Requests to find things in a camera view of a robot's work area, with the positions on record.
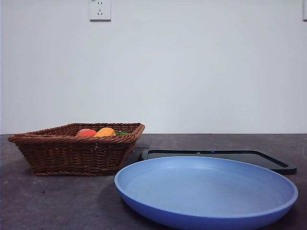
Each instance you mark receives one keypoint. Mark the red orange tomato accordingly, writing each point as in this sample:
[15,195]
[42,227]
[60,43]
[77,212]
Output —
[86,133]

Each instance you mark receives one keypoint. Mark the white wall socket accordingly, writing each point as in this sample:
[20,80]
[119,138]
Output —
[100,10]

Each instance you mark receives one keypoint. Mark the blue round plate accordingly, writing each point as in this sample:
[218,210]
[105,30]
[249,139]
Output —
[204,191]

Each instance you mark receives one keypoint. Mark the green leafy vegetable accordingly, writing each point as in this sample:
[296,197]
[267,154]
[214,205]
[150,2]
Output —
[122,134]

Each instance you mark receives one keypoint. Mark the brown wicker basket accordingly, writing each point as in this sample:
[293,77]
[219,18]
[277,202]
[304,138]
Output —
[67,155]

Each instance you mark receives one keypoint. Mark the orange corn cob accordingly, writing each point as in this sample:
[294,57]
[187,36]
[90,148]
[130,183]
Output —
[105,132]

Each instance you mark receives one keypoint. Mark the black rectangular tray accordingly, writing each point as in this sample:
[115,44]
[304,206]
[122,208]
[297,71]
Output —
[275,161]

